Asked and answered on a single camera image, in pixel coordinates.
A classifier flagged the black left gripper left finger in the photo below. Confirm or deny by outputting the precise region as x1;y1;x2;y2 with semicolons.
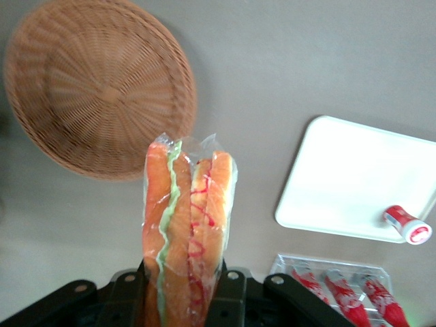
0;260;151;327

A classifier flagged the white rectangular plastic tray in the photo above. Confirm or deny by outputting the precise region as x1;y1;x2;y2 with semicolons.
274;114;436;244

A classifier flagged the clear acrylic holder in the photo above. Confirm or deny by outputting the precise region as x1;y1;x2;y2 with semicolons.
268;252;393;327

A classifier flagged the red patterned sachet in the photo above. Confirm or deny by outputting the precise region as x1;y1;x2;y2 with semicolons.
352;270;411;327
322;269;373;327
290;266;332;307

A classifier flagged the red and white small bottle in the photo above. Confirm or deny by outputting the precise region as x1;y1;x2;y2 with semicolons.
381;204;434;246

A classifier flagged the round brown wicker basket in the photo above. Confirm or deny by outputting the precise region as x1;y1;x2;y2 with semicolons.
3;0;199;182

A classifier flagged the plastic-wrapped triangle sandwich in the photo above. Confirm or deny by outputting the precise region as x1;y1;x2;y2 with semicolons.
141;133;238;327

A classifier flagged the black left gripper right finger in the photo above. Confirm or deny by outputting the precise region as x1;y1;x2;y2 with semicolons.
204;261;356;327

